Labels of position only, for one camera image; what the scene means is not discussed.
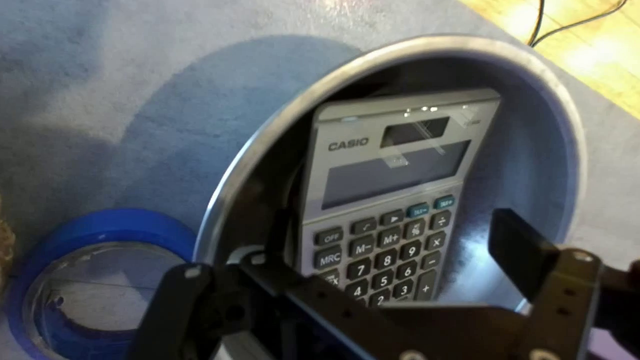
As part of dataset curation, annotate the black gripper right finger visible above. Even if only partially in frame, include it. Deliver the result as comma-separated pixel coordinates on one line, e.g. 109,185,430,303
489,205,640,360

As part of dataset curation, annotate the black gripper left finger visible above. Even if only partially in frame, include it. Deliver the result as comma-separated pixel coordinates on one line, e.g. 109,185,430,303
128,209,296,360

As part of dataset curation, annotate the grey Casio calculator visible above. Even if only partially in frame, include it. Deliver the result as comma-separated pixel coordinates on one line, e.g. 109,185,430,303
296,88,505,310

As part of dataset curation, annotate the silver metal bowl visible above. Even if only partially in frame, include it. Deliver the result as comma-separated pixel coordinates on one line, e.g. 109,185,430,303
193,34,590,317

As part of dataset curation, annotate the blue tape roll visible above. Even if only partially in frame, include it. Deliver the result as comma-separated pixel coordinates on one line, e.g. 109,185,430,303
6,205,200,360

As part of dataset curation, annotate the black floor cable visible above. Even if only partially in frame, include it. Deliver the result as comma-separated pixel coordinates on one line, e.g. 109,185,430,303
527,0,631,49

